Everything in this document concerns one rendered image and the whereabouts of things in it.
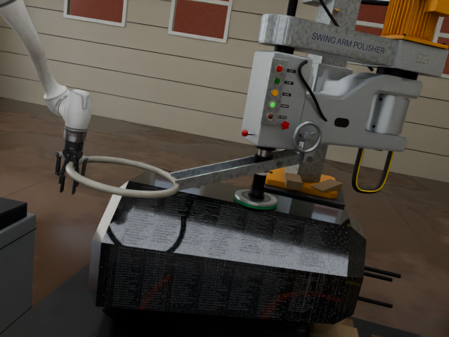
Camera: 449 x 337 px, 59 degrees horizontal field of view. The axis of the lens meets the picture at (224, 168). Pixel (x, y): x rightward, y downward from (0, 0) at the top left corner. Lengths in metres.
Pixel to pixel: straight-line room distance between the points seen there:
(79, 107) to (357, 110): 1.26
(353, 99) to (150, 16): 6.90
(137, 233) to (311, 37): 1.17
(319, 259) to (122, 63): 7.36
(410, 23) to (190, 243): 1.47
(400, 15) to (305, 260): 1.26
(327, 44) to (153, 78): 6.81
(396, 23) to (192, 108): 6.43
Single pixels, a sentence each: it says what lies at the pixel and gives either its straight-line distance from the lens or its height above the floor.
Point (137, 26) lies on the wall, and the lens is 8.64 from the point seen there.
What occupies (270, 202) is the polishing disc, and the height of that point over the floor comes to 0.85.
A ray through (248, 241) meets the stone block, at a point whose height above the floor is 0.70.
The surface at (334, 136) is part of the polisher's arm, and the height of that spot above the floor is 1.21.
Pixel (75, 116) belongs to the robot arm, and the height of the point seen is 1.16.
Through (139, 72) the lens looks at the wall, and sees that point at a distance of 8.59.
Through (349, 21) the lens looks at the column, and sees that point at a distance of 2.76.
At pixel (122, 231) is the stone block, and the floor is 0.64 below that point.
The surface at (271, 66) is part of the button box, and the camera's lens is 1.75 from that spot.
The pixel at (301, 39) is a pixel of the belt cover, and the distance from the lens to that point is 1.82.
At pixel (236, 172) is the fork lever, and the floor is 0.98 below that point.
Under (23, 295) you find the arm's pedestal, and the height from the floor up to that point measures 0.49.
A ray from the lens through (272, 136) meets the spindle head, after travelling 1.81.
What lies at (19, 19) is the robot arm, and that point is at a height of 1.49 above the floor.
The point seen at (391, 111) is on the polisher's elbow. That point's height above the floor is 1.36.
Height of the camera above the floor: 1.45
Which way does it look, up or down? 14 degrees down
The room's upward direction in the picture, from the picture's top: 9 degrees clockwise
